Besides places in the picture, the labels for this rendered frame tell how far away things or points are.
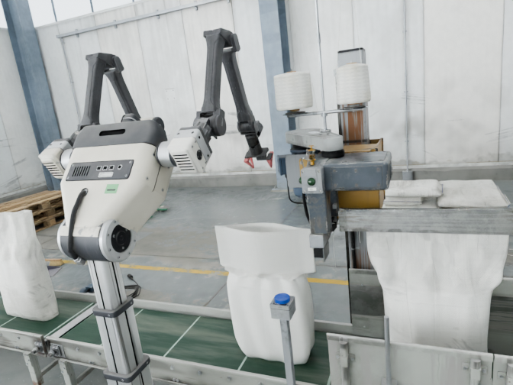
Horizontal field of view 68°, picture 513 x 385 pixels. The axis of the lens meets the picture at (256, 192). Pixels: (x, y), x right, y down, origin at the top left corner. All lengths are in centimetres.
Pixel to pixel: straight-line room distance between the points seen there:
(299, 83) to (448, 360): 117
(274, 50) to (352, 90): 484
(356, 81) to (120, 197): 101
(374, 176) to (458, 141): 526
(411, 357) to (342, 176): 66
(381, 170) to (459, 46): 526
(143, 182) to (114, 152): 18
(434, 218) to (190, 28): 655
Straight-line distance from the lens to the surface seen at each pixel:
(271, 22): 650
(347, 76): 165
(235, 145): 728
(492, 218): 162
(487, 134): 667
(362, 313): 207
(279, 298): 151
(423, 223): 161
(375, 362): 155
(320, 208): 146
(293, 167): 186
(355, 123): 188
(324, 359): 198
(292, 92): 169
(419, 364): 153
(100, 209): 134
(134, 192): 131
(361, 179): 141
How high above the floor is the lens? 160
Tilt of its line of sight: 14 degrees down
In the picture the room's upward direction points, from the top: 7 degrees counter-clockwise
